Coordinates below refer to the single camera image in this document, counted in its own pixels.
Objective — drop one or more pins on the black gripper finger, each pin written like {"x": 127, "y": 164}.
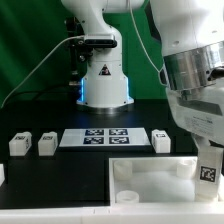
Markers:
{"x": 202, "y": 144}

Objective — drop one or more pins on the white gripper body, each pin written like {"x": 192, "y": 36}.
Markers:
{"x": 203, "y": 116}

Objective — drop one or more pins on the white square tabletop part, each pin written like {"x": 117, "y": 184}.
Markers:
{"x": 155, "y": 180}

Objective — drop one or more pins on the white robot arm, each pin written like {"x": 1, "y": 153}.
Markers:
{"x": 192, "y": 37}

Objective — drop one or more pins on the white fiducial marker plate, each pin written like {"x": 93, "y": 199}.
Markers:
{"x": 104, "y": 137}

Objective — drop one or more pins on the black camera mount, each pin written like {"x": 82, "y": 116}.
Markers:
{"x": 79, "y": 51}

